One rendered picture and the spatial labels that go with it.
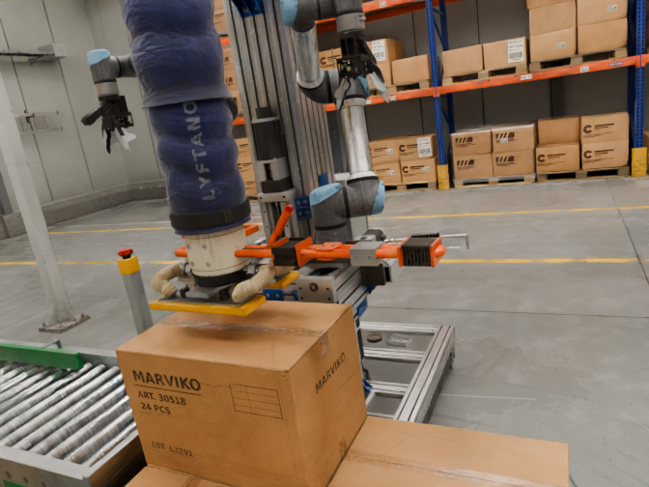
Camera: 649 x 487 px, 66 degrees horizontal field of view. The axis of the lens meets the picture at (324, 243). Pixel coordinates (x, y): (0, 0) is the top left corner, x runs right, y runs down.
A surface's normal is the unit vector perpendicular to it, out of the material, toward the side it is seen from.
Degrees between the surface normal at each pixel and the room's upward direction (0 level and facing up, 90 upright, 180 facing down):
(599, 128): 89
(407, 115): 90
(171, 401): 90
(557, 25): 92
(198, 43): 75
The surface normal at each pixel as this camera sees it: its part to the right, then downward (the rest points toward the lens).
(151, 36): -0.32, 0.07
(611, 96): -0.41, 0.29
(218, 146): 0.60, -0.24
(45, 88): 0.90, -0.02
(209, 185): 0.37, -0.11
